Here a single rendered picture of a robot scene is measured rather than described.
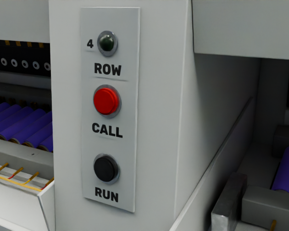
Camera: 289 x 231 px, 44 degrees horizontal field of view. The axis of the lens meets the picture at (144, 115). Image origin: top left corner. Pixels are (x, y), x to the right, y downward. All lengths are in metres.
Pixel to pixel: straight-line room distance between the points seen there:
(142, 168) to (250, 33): 0.10
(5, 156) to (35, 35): 0.15
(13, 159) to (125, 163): 0.17
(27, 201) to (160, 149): 0.17
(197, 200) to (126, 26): 0.12
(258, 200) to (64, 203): 0.14
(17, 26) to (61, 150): 0.09
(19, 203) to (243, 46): 0.24
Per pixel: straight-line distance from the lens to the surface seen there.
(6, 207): 0.34
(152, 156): 0.21
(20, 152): 0.37
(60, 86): 0.24
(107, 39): 0.21
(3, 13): 0.28
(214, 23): 0.19
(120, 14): 0.21
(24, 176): 0.36
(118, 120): 0.21
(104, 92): 0.21
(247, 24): 0.19
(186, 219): 0.23
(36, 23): 0.26
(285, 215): 0.27
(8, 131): 0.42
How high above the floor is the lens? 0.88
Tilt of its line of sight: 14 degrees down
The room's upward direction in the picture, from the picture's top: 2 degrees clockwise
